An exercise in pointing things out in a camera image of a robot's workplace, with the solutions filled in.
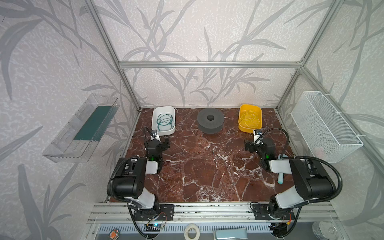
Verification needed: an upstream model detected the grey perforated spool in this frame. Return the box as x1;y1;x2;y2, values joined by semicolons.
197;108;225;134

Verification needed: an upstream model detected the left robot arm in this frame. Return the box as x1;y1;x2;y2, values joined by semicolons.
107;139;175;221

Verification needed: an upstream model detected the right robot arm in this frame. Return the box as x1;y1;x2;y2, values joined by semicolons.
245;138;343;220

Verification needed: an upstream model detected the light blue spatula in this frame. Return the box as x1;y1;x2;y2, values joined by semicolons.
278;154;286;185

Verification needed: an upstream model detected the white plastic bin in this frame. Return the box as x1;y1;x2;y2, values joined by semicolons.
151;106;176;136

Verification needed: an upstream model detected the yellow plastic bin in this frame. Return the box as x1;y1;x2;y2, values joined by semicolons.
238;104;263;134

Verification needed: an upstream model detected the light blue box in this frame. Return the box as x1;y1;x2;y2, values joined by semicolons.
214;229;248;240

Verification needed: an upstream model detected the white tape roll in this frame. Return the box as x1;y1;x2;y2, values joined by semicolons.
184;224;201;240

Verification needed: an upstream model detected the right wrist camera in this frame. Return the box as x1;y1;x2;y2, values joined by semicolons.
253;129;263;143

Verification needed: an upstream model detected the yellow cable coil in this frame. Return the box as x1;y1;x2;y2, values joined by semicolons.
241;109;261;130

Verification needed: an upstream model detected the white wire basket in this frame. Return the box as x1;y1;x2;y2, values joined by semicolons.
291;91;364;163

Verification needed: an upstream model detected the clear wall shelf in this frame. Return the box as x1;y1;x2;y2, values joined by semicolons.
43;94;120;163

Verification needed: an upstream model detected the aluminium mounting rail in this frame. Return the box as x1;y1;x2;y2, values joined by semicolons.
87;202;340;224

